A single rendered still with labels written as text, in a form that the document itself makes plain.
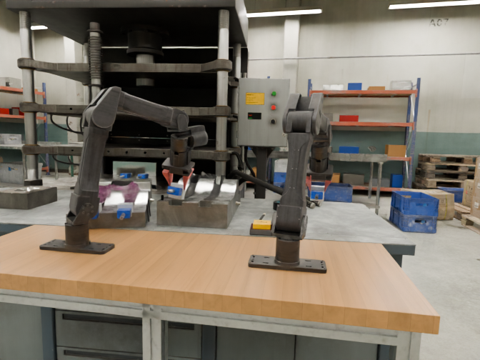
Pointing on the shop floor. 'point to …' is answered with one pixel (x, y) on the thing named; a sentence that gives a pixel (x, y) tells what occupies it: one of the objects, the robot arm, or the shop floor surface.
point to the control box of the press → (261, 121)
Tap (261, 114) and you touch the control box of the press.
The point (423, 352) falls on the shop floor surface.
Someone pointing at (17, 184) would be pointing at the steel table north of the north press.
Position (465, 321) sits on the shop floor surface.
